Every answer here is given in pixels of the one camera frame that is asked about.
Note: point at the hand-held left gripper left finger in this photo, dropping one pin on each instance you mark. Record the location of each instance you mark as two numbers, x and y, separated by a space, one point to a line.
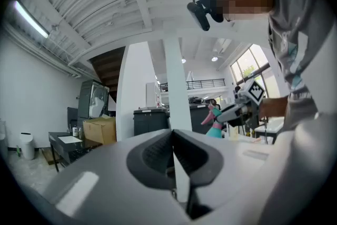
105 179

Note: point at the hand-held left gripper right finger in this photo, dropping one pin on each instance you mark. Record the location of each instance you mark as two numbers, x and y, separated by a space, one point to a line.
231 166

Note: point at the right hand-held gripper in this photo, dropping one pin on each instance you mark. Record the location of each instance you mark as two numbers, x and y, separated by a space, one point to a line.
250 113

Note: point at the teal and pink spray bottle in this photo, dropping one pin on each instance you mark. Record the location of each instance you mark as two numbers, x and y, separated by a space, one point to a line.
213 130

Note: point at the person's right forearm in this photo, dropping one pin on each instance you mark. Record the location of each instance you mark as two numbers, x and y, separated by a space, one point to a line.
275 106

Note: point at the small green bottle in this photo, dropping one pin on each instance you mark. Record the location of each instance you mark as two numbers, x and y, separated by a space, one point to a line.
18 151

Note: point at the dark grey cabinet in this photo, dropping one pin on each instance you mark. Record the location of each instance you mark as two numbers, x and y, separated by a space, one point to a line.
198 118

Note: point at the black balcony railing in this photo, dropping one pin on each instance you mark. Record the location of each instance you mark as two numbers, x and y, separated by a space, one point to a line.
205 83

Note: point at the black marble counter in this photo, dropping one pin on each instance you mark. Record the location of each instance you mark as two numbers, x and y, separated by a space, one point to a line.
79 146

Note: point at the white side table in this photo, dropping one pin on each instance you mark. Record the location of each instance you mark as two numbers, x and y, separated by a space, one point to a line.
271 125

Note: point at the brown cardboard box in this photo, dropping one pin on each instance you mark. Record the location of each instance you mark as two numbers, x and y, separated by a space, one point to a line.
100 130

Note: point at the large framed window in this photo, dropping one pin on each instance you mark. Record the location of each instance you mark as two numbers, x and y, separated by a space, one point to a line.
250 66

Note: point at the white rectangular basin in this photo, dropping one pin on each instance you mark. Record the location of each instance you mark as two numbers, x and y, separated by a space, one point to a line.
69 139

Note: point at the white mug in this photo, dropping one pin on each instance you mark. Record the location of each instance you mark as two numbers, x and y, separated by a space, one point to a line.
75 131

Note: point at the round pendant lamp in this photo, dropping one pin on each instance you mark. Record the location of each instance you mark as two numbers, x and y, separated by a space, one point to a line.
183 60
214 58

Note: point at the narrow white pillar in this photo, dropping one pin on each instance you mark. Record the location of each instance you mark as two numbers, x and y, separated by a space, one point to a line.
177 87

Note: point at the wooden pallet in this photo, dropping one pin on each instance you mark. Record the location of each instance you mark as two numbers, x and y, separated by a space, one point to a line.
48 156

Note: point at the dark upright panel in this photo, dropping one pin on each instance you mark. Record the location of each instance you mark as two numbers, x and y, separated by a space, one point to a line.
72 116

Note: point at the dark grey wheeled bin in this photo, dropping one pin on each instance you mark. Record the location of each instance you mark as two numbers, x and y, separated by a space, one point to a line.
150 121

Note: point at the white tall cabinet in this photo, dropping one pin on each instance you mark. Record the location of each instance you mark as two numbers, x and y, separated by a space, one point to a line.
152 95

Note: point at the grey plastic-wrapped appliance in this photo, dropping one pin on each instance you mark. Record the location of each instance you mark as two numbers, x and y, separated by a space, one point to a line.
92 98

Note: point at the white trash bin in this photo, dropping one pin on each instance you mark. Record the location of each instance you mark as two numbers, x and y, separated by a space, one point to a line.
27 146

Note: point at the wide white pillar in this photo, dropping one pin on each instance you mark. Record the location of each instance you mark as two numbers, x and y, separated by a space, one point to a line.
137 87

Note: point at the grey printed t-shirt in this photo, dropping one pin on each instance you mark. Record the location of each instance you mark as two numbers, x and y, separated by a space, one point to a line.
297 34

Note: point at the brown wooden staircase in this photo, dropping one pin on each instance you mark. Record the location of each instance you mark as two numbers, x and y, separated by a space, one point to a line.
109 68

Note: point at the white ceiling pipes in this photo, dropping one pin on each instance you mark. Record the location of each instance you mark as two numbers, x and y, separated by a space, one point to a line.
42 52

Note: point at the ceiling tube light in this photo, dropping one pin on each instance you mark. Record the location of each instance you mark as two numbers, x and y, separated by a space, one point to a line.
31 19

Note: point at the black head-mounted camera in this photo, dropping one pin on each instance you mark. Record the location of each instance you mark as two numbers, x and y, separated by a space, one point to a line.
199 15

